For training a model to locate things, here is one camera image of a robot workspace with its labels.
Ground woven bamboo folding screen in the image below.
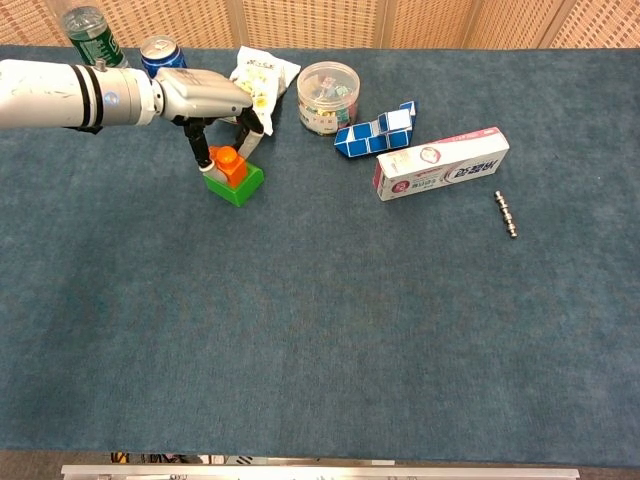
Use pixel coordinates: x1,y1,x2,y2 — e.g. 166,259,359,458
0,0,640,50

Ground white snack bag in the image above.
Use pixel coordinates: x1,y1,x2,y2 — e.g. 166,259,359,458
219,45,302,137

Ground blue and silver drink can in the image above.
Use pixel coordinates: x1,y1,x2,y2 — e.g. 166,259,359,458
139,35,188,80

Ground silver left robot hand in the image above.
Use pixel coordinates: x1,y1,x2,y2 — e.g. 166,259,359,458
152,67,265,184

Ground blue-grey table cloth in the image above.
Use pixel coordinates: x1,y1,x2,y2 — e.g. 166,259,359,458
0,44,640,469

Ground green toy brick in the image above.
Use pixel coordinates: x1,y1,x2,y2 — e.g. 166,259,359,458
203,161,266,208

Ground clear round plastic jar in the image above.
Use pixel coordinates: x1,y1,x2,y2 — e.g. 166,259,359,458
296,61,362,136

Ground silver metal beaded rod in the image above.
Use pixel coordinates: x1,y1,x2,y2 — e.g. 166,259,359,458
493,189,520,240

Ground silver aluminium rail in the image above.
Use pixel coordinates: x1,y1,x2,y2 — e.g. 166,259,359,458
60,463,581,480

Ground white and pink toothpaste box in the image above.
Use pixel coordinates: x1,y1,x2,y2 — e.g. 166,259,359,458
372,126,511,203

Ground orange toy brick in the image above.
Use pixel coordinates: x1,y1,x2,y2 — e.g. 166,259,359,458
208,144,249,190

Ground clear green-label water bottle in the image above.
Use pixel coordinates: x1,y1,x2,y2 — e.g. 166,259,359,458
61,5,130,70

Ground blue and white snake puzzle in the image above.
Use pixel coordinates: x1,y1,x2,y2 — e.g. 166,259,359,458
333,100,420,160

